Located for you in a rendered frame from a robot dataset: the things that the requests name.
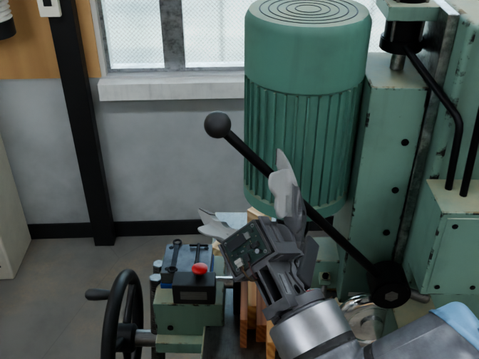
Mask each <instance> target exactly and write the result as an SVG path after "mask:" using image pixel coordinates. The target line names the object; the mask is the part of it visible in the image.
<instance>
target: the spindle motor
mask: <svg viewBox="0 0 479 359"><path fill-rule="evenodd" d="M371 27H372V18H371V15H370V13H369V10H368V9H367V8H366V7H365V6H364V5H363V4H360V3H359V2H357V1H353V0H256V1H255V2H253V3H252V4H251V5H250V6H249V8H248V10H247V12H246V14H245V15H244V143H245V144H246V145H247V146H248V147H250V148H251V149H252V150H253V151H254V152H255V153H256V154H257V155H258V156H259V157H260V158H261V159H262V160H264V161H265V162H266V163H267V164H268V165H269V166H270V167H271V168H272V169H273V170H274V171H275V172H276V171H277V166H276V165H275V160H276V149H281V150H282V152H283V153H284V154H285V156H286V157H287V159H288V160H289V163H290V165H291V167H292V170H293V172H294V175H295V177H296V180H297V184H298V187H299V188H300V191H301V194H302V197H303V198H304V199H305V200H306V201H307V202H308V203H309V204H310V205H311V206H312V207H313V208H314V209H315V210H317V211H318V213H320V215H322V216H323V218H327V217H330V216H331V215H333V214H335V213H337V212H338V211H339V210H340V209H341V208H342V207H343V206H344V205H345V203H346V200H347V197H348V191H349V180H350V175H351V166H352V160H353V155H354V145H355V140H356V131H357V125H358V120H359V111H360V105H361V96H362V90H363V85H364V76H365V72H366V62H367V57H368V52H369V42H370V37H371ZM244 195H245V198H246V199H247V201H248V202H249V203H250V204H251V205H252V206H253V207H254V208H255V209H256V210H257V211H259V212H261V213H263V214H265V215H267V216H269V217H273V218H275V219H278V218H277V216H276V213H275V209H274V199H275V198H274V195H273V194H272V193H271V191H270V190H269V185H268V179H267V178H266V177H265V176H264V175H263V174H262V173H261V172H260V171H259V170H258V169H257V168H256V167H255V166H253V165H252V164H251V163H250V162H249V161H248V160H247V159H246V158H245V157H244ZM281 220H284V218H282V219H281Z"/></svg>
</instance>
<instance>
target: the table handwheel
mask: <svg viewBox="0 0 479 359"><path fill-rule="evenodd" d="M127 285H128V293H127V299H126V305H125V313H124V317H123V322H122V323H119V322H118V319H119V315H120V307H121V303H122V300H123V296H124V293H125V289H126V287H127ZM131 319H132V323H131ZM150 330H151V329H144V307H143V292H142V287H141V284H140V279H139V277H138V275H137V274H136V273H135V272H134V270H132V269H124V270H122V271H121V272H120V273H119V274H118V275H117V277H116V278H115V281H114V282H113V285H112V287H111V290H110V293H109V297H108V301H107V305H106V308H105V315H104V320H103V330H102V338H101V359H115V353H123V359H141V355H142V348H143V347H156V346H155V342H156V338H157V335H154V334H152V333H151V331H150Z"/></svg>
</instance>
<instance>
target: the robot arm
mask: <svg viewBox="0 0 479 359"><path fill-rule="evenodd" d="M275 165H276V166H277V171H276V172H272V173H271V174H270V175H269V180H268V185H269V190H270V191H271V193H272V194H273V195H274V198H275V199H274V209H275V213H276V216H277V218H278V219H282V218H284V223H285V224H278V223H277V222H273V221H272V222H271V220H270V218H269V217H266V216H258V219H253V220H252V221H250V222H249V223H247V224H246V225H244V226H243V227H242V228H241V229H233V228H231V227H230V226H229V225H228V224H227V222H223V221H220V220H219V219H218V218H217V216H216V214H213V213H212V212H209V211H207V210H204V209H202V208H199V209H198V213H199V215H200V218H201V220H202V222H203V224H204V226H201V227H198V229H197V230H198V231H199V232H200V233H201V234H204V235H205V236H210V237H213V238H215V239H216V240H217V241H218V242H219V243H221V244H218V247H219V249H220V252H221V254H222V256H223V258H224V260H225V263H226V265H227V267H228V269H229V270H230V273H231V275H232V278H233V279H234V281H235V282H240V281H252V282H255V283H256V285H257V288H258V289H259V292H260V294H261V296H262V298H263V300H264V302H265V304H266V306H267V307H266V308H265V309H263V310H262V312H263V314H264V316H265V318H266V320H267V321H270V320H271V321H272V323H273V325H274V326H273V327H272V328H271V329H270V332H269V334H270V336H271V338H272V340H273V343H274V345H275V347H276V349H277V351H278V353H279V357H280V358H281V359H479V320H478V319H477V318H476V317H475V315H474V314H473V312H472V311H471V310H470V309H469V308H468V307H467V306H466V305H465V304H463V303H461V302H457V301H454V302H451V303H448V304H446V305H444V306H442V307H440V308H437V309H431V310H430V311H429V313H428V314H426V315H424V316H422V317H420V318H418V319H416V320H414V321H412V322H411V323H409V324H407V325H405V326H403V327H401V328H399V329H397V330H395V331H393V332H392V333H389V334H388V335H385V336H384V337H382V338H379V339H378V340H375V341H374V342H372V343H370V344H368V345H366V346H364V347H361V346H360V345H359V342H358V341H357V339H356V337H355V335H354V333H353V331H352V329H351V327H350V325H349V324H348V322H347V320H346V318H345V317H344V315H343V313H342V311H341V309H340V308H339V305H338V303H337V302H336V300H335V299H333V298H328V299H325V297H324V295H323V293H322V292H321V289H320V288H318V289H314V290H312V291H308V292H306V291H307V290H308V289H310V288H311V283H312V279H313V275H314V269H315V265H316V258H317V255H318V251H319V245H318V244H317V243H316V242H315V240H314V239H313V238H312V237H311V236H309V235H308V236H306V237H305V238H304V231H305V229H306V225H307V211H306V207H305V205H304V200H303V198H302V194H301V191H300V188H299V187H298V184H297V180H296V177H295V175H294V172H293V170H292V167H291V165H290V163H289V160H288V159H287V157H286V156H285V154H284V153H283V152H282V150H281V149H276V160H275ZM225 253H226V254H225ZM226 255H227V256H226ZM227 257H228V258H227ZM228 259H229V260H228ZM229 261H230V262H229ZM230 264H231V265H232V266H231V265H230ZM232 268H233V269H234V270H233V269H232Z"/></svg>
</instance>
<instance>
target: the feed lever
mask: <svg viewBox="0 0 479 359"><path fill-rule="evenodd" d="M204 129H205V131H206V133H207V134H208V135H209V136H210V137H213V138H217V139H219V138H224V139H226V141H228V143H229V144H231V146H233V147H234V148H235V149H236V150H237V151H238V152H239V153H240V154H241V155H242V156H243V157H245V158H246V159H247V160H248V161H249V162H250V163H251V164H252V165H253V166H255V167H256V168H257V169H258V170H259V171H260V172H261V173H262V174H263V175H264V176H265V177H266V178H267V179H269V175H270V174H271V173H272V172H274V170H273V169H272V168H271V167H270V166H269V165H268V164H267V163H266V162H265V161H264V160H262V159H261V158H260V157H259V156H258V155H257V154H256V153H255V152H254V151H253V150H252V149H251V148H250V147H248V146H247V145H246V144H245V143H244V142H243V141H242V140H241V139H240V138H239V137H238V136H237V135H235V134H234V133H233V132H232V131H231V130H230V129H231V120H230V118H229V117H228V115H227V114H225V113H224V112H221V111H214V112H212V113H210V114H209V115H208V116H207V117H206V118H205V121H204ZM303 200H304V205H305V207H306V211H307V216H308V217H309V218H310V219H311V220H312V221H313V222H315V223H316V224H317V225H318V226H319V227H320V228H321V229H322V230H323V231H324V232H326V233H327V234H328V235H329V236H330V237H331V238H332V239H333V240H334V241H335V242H336V243H337V244H338V245H339V246H340V247H341V248H342V249H343V250H344V251H346V252H347V253H348V254H349V255H350V256H351V257H352V258H353V259H354V260H356V261H357V262H358V263H359V264H360V265H361V266H362V267H363V268H364V269H366V270H367V272H366V280H367V283H368V286H369V291H370V294H371V300H372V301H373V303H374V304H375V305H377V306H378V307H381V308H397V307H399V306H402V305H403V304H405V303H406V302H407V301H408V300H409V299H410V298H411V299H413V300H415V301H419V302H421V303H428V302H429V301H430V296H429V295H428V294H420V292H419V291H418V290H415V289H413V288H410V286H409V284H408V280H407V278H406V275H405V272H404V270H403V267H402V266H401V265H400V264H399V263H397V262H395V261H380V262H378V263H376V264H372V263H371V262H370V261H369V260H368V259H367V258H366V257H365V256H364V255H363V254H362V253H361V252H360V251H359V250H358V249H357V248H355V247H354V246H353V245H352V244H351V243H350V242H349V241H348V240H347V239H346V238H345V237H344V236H343V235H341V234H340V233H339V232H338V231H337V230H336V229H335V228H334V227H333V226H332V225H331V224H330V223H328V221H327V220H325V218H323V216H322V215H320V213H318V211H317V210H315V209H314V208H313V207H312V206H311V205H310V204H309V203H308V202H307V201H306V200H305V199H304V198H303Z"/></svg>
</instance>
